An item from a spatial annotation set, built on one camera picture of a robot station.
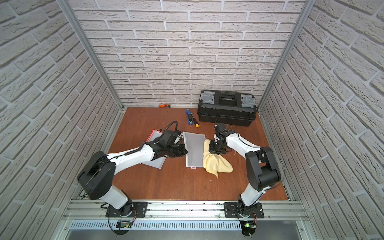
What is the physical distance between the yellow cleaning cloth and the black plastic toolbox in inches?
10.0

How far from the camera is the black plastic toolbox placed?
993 mm

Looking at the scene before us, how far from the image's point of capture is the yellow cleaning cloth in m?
0.86
